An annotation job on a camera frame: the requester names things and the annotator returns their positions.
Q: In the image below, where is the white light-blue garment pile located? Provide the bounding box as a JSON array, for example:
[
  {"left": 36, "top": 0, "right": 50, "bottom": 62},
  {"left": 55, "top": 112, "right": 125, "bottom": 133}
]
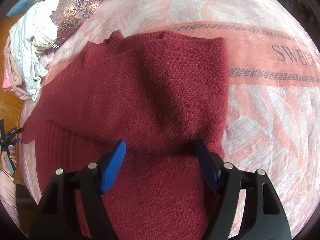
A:
[{"left": 9, "top": 0, "right": 60, "bottom": 101}]

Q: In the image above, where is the dark red knit sweater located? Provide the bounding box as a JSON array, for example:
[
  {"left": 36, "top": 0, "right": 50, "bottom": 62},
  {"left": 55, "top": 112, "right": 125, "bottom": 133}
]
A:
[{"left": 22, "top": 31, "right": 229, "bottom": 239}]

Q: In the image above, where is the wooden wardrobe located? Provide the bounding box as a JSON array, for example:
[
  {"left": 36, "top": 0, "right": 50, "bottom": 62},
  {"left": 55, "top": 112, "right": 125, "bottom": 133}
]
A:
[{"left": 0, "top": 15, "right": 23, "bottom": 131}]

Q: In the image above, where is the person's left hand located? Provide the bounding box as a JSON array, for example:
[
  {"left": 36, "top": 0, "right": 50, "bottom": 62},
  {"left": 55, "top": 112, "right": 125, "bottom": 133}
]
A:
[{"left": 0, "top": 151, "right": 18, "bottom": 177}]

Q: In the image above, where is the pink garment pile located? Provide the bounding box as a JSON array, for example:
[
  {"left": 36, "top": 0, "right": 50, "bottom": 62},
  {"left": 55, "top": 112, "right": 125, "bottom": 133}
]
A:
[{"left": 2, "top": 36, "right": 54, "bottom": 100}]

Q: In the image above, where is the left forearm pink sleeve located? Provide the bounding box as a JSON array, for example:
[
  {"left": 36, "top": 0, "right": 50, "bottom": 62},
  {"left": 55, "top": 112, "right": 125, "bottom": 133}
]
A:
[{"left": 0, "top": 170, "right": 21, "bottom": 229}]

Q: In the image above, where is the paisley patterned pillow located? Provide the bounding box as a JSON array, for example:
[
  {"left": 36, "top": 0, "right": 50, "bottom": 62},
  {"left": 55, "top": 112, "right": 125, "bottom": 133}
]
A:
[{"left": 50, "top": 0, "right": 102, "bottom": 49}]

